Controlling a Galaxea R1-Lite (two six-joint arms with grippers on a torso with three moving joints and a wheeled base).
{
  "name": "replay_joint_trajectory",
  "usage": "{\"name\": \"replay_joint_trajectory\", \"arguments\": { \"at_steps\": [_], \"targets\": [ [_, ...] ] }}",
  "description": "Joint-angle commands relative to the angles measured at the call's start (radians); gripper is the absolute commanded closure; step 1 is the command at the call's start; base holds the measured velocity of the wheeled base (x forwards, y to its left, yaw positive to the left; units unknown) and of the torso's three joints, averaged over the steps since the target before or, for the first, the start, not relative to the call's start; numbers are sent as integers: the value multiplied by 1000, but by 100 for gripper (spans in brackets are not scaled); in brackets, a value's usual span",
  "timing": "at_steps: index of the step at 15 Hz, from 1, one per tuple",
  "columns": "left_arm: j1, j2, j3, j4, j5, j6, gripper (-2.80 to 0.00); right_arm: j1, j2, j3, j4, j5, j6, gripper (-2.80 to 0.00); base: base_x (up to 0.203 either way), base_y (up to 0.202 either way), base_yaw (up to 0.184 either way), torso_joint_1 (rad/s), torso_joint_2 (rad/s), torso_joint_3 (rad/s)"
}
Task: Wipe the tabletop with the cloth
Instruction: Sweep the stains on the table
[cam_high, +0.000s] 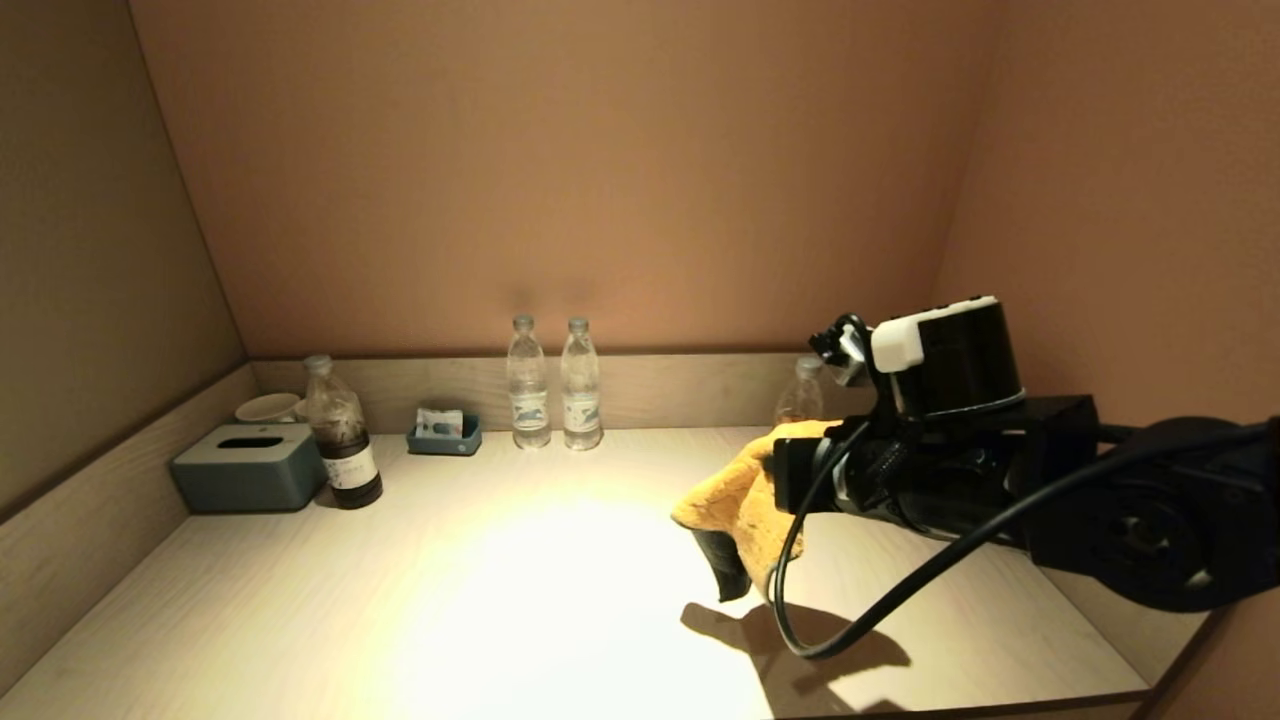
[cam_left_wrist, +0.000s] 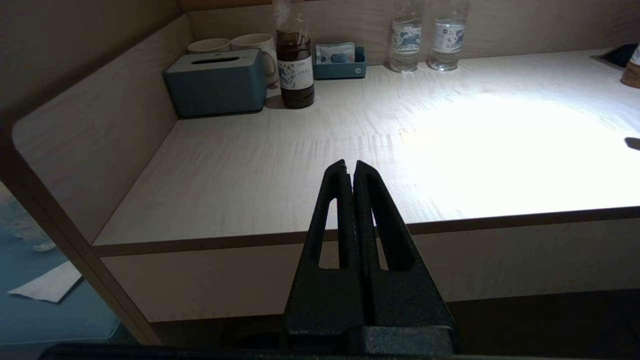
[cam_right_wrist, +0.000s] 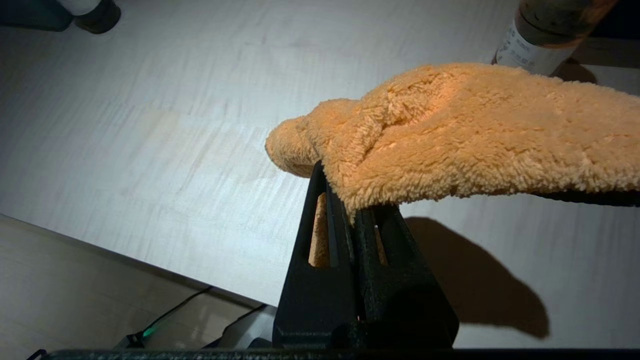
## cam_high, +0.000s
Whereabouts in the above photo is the amber tea bottle white cap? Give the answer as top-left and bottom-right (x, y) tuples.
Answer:
(775, 356), (827, 428)

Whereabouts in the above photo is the orange microfibre cloth grey underside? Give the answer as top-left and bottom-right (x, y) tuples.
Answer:
(670, 420), (843, 607)

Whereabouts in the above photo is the clear water bottle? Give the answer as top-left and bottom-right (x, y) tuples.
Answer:
(560, 318), (603, 452)
(505, 314), (552, 451)

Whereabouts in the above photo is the small blue tray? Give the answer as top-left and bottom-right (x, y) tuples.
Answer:
(406, 414), (482, 457)

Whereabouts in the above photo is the dark liquid bottle white label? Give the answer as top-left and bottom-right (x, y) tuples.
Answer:
(303, 355), (383, 511)

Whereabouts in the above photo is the white ceramic cup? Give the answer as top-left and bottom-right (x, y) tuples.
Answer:
(234, 393), (307, 425)

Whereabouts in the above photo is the grey-blue tissue box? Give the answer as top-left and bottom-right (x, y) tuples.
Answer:
(169, 423), (327, 515)

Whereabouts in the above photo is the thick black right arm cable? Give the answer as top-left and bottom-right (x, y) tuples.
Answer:
(769, 424), (1271, 661)

